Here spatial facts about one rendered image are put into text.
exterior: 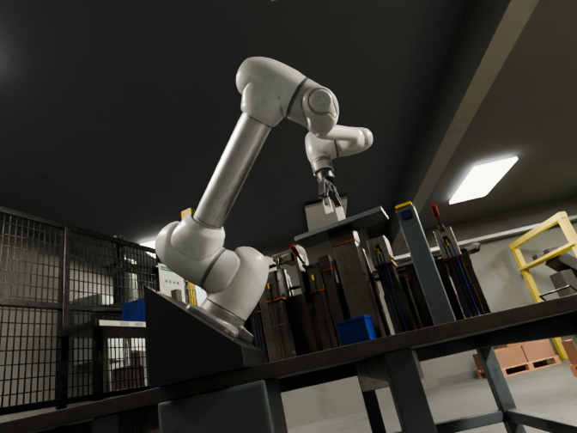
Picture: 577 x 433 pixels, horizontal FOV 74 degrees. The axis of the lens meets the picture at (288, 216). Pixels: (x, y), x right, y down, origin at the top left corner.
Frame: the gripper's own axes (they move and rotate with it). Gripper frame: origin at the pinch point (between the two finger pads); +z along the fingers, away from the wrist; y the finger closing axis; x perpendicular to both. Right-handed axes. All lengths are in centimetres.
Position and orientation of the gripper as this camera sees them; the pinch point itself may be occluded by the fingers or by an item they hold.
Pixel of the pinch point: (336, 215)
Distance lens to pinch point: 159.1
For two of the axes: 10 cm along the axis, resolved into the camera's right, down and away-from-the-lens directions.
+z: 2.0, 9.0, -3.9
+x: -8.5, 3.6, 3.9
